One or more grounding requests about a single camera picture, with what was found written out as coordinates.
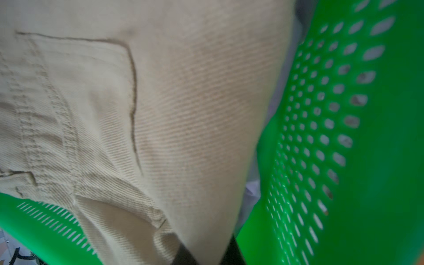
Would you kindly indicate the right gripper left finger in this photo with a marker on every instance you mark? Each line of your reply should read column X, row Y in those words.
column 183, row 257

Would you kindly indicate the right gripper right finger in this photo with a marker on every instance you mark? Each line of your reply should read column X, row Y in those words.
column 233, row 255

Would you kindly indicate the green plastic basket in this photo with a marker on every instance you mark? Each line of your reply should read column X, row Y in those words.
column 337, row 176

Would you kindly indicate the beige pants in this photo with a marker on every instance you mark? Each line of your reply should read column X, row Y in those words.
column 139, row 117

